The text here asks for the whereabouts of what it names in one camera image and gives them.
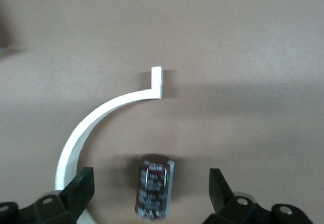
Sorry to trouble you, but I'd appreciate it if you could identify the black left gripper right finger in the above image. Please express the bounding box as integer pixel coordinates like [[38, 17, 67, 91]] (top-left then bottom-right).
[[204, 168, 313, 224]]

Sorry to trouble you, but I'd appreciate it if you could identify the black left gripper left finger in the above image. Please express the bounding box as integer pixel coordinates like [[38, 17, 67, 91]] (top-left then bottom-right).
[[0, 167, 95, 224]]

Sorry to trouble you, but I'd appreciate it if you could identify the dark brown cylindrical capacitor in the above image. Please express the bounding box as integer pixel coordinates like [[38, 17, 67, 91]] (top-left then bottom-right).
[[135, 154, 176, 221]]

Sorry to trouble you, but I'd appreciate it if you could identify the brown table mat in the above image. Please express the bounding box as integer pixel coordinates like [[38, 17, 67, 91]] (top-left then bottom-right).
[[0, 0, 324, 224]]

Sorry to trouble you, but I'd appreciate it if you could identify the white curved plastic bracket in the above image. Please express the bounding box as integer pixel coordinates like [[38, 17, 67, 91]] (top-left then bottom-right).
[[54, 66, 163, 224]]

